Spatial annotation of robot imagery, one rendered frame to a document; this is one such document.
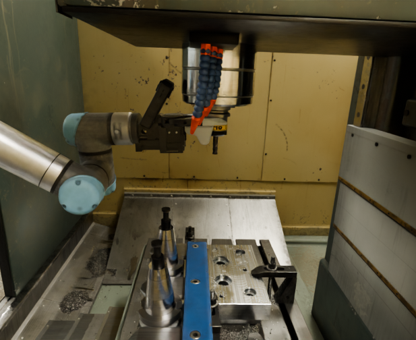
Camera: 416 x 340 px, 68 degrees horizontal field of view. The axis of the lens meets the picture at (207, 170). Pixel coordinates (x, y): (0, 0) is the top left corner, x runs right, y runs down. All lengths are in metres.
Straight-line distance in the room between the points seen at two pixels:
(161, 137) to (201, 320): 0.39
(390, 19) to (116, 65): 1.47
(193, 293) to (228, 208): 1.32
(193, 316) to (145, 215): 1.33
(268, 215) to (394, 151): 1.07
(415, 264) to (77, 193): 0.71
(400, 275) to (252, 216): 1.05
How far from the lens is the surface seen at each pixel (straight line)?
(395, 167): 0.85
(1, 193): 1.15
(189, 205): 1.80
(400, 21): 0.46
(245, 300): 0.88
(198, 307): 0.49
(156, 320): 0.47
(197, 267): 0.56
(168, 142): 0.70
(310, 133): 1.85
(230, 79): 0.63
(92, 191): 0.61
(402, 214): 0.83
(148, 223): 1.73
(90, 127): 0.73
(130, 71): 1.74
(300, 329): 0.97
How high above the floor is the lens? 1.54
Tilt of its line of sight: 17 degrees down
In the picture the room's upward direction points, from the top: 2 degrees clockwise
